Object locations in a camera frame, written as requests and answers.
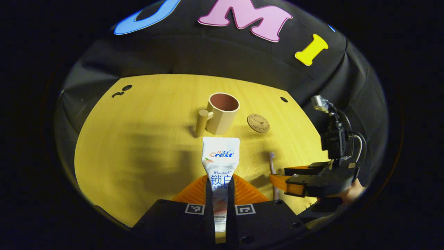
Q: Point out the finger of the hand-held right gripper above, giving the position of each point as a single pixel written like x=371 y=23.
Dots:
x=295 y=189
x=305 y=169

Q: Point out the black backdrop cloth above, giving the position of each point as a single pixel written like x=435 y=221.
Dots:
x=225 y=59

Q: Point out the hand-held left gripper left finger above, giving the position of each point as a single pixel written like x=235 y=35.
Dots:
x=208 y=215

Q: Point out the round brown coaster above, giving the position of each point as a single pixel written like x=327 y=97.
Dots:
x=258 y=123

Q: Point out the white toothbrush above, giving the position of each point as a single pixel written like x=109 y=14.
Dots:
x=272 y=165

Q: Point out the white toothpaste tube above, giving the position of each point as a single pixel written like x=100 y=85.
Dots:
x=220 y=156

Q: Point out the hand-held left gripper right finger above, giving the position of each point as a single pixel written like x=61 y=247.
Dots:
x=231 y=215

